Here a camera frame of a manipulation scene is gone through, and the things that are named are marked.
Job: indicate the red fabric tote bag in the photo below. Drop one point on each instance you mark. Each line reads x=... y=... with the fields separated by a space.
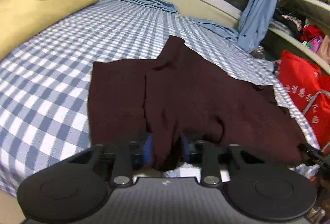
x=307 y=87

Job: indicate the right blue star curtain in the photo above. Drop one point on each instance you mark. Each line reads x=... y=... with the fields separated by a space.
x=252 y=28

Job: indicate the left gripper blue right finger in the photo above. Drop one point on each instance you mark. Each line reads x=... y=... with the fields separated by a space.
x=206 y=155

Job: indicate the dark folded clothes on shelf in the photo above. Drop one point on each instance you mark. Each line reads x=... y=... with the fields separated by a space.
x=293 y=20

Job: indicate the white wall shelf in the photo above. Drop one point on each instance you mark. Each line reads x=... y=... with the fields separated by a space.
x=279 y=38

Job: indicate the yellow avocado print pillow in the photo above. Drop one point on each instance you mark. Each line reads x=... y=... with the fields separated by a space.
x=23 y=19

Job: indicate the maroon vintage print sweater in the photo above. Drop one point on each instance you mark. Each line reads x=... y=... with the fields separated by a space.
x=182 y=94

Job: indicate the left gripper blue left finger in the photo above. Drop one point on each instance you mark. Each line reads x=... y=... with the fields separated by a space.
x=129 y=157

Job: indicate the blue white checkered bedsheet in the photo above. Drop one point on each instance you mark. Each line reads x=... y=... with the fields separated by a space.
x=45 y=81

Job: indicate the red garment on shelf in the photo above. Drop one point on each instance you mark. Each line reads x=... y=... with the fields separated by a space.
x=311 y=32

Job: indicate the pink handbag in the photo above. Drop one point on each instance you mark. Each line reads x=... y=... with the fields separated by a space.
x=324 y=50

